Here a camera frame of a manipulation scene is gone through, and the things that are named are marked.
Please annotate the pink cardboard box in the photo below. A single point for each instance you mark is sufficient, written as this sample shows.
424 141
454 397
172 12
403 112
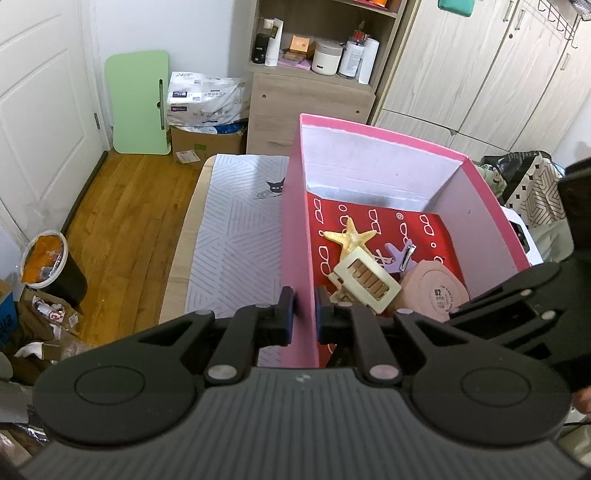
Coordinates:
295 221

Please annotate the black bottle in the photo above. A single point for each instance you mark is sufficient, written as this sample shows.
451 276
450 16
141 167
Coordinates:
261 48

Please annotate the pink compact case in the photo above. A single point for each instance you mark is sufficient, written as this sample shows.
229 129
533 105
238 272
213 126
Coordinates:
429 286

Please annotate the green quilt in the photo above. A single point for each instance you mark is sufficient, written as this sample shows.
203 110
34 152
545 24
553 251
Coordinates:
554 240

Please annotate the teal hanging bag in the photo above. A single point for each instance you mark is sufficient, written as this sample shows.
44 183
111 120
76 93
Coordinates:
457 7

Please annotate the orange wooden box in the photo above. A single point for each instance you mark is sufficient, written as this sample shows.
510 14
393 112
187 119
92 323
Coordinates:
300 44

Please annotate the red patterned paper liner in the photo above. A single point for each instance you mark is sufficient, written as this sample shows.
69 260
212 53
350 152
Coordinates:
415 230

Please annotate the brown cardboard box with trash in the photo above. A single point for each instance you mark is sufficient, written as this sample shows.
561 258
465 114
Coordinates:
37 323

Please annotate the white can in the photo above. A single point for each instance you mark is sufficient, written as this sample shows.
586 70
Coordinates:
351 60

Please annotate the wooden shelf unit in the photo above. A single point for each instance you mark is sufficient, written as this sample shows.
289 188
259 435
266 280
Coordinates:
314 115

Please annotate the purple starfish hair clip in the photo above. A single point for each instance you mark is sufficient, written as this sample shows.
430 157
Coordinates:
392 258

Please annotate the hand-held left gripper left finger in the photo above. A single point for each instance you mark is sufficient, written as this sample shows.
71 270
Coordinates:
288 316

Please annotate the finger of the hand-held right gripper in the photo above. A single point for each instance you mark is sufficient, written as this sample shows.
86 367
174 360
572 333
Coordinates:
517 286
531 327

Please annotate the beige wardrobe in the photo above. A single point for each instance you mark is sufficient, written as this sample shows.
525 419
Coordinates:
461 69

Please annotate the green folding board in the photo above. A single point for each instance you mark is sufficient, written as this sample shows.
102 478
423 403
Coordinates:
136 101

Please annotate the blue cardboard box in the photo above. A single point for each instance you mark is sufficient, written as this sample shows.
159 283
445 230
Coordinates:
7 318

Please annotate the cream claw hair clip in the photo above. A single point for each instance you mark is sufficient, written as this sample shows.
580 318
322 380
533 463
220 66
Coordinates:
367 279

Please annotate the wall hook rail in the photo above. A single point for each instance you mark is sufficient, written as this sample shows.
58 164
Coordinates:
563 18

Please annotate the yellow starfish hair clip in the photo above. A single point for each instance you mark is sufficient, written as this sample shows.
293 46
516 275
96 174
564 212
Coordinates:
351 242

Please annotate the white paper roll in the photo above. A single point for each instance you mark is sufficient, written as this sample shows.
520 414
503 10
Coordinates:
369 62

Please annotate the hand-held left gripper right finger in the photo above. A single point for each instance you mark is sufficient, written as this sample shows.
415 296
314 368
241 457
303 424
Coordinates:
321 316

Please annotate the diamond patterned bag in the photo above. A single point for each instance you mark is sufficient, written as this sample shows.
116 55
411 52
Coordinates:
540 189

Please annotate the white tube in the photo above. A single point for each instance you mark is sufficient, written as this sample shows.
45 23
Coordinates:
273 44

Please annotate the trash bin with orange bag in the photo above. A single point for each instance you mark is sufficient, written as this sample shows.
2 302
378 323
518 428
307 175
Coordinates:
46 258

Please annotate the white jar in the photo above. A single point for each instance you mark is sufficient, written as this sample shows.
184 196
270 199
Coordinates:
327 57

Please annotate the white door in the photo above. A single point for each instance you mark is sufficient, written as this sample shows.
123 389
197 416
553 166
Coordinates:
37 115

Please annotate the tissue paper pack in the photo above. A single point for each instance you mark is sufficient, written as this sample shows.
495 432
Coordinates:
203 99

